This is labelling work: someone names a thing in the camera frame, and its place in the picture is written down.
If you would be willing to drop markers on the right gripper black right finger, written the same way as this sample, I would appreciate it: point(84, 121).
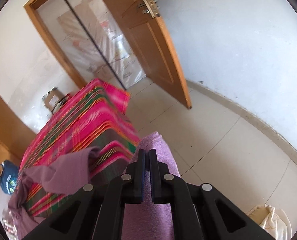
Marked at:
point(199, 212)

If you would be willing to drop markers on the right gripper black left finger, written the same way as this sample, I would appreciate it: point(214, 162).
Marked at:
point(96, 213)

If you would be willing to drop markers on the purple fleece garment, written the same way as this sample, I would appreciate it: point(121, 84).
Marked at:
point(140, 221)

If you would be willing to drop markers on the cream cloth on floor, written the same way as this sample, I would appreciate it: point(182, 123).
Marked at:
point(273, 221)

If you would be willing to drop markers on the pink plaid tablecloth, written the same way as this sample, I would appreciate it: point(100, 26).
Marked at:
point(90, 138)

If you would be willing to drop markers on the blue printed tote bag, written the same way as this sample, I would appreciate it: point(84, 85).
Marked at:
point(8, 176)

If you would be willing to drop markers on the wooden wardrobe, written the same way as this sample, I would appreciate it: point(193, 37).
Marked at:
point(15, 136)

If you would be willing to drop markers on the brown cardboard box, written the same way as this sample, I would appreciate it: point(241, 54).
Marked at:
point(52, 98)

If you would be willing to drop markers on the transparent printed door curtain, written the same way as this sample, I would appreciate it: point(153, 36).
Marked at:
point(92, 41)

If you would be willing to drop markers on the wooden room door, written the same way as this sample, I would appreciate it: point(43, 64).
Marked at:
point(152, 44)

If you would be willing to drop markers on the metal door handle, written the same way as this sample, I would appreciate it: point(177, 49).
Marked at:
point(150, 7)

